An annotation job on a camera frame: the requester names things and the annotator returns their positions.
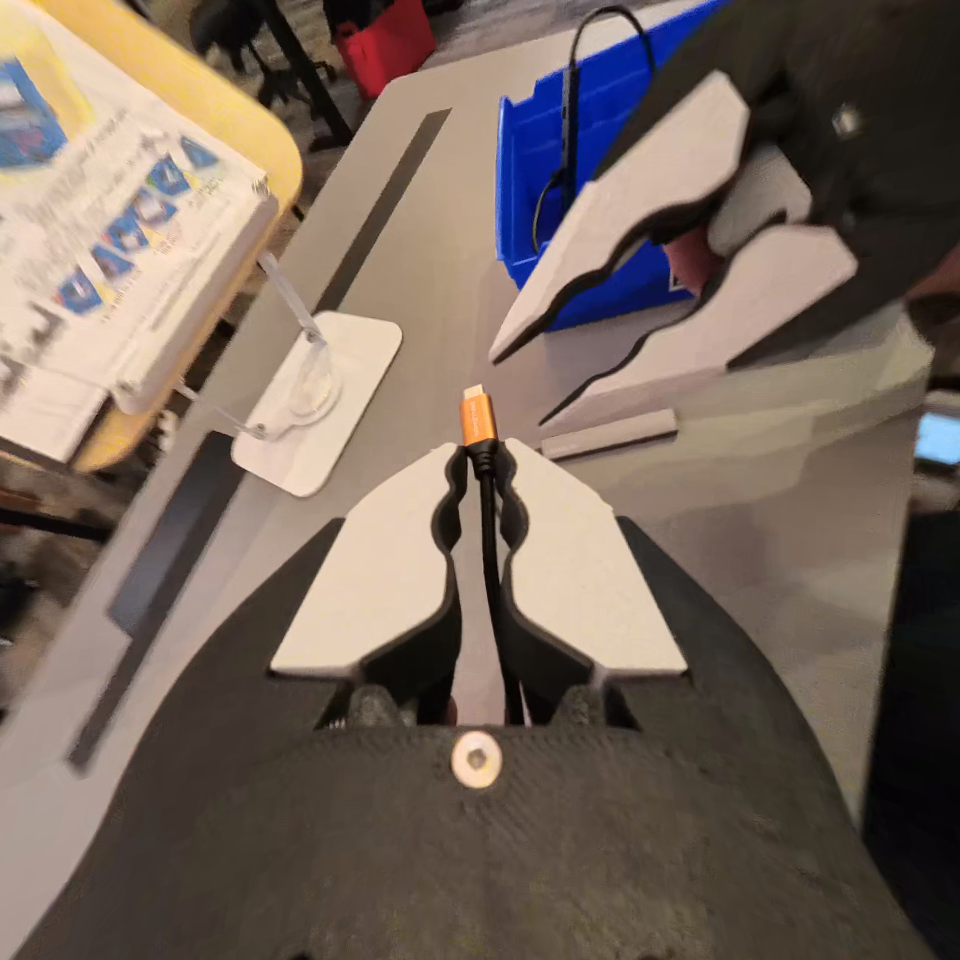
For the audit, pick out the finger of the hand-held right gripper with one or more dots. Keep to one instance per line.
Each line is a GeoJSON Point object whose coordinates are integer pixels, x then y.
{"type": "Point", "coordinates": [637, 202]}
{"type": "Point", "coordinates": [750, 315]}

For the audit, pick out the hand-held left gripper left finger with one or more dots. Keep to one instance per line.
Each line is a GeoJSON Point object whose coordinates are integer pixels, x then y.
{"type": "Point", "coordinates": [375, 585]}

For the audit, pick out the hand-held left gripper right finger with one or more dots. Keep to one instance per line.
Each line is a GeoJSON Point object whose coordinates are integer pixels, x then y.
{"type": "Point", "coordinates": [592, 585]}

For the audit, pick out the blue plastic bin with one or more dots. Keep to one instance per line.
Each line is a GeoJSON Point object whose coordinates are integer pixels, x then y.
{"type": "Point", "coordinates": [525, 187]}

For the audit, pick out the grey usb hub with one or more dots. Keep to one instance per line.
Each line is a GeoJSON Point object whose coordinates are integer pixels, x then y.
{"type": "Point", "coordinates": [568, 112]}
{"type": "Point", "coordinates": [607, 435]}

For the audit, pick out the white document stand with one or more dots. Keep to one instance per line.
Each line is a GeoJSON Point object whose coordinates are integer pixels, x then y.
{"type": "Point", "coordinates": [330, 375]}

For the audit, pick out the smartphone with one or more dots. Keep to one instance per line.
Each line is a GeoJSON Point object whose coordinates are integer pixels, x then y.
{"type": "Point", "coordinates": [937, 442]}

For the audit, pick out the red fabric bag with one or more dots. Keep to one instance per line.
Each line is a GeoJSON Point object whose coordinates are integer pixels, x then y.
{"type": "Point", "coordinates": [382, 45]}

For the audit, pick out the printed instruction sheet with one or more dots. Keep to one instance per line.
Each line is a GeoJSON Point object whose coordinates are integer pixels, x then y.
{"type": "Point", "coordinates": [112, 225]}

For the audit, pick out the black office chair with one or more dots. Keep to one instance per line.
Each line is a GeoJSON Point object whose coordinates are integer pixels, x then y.
{"type": "Point", "coordinates": [225, 30]}

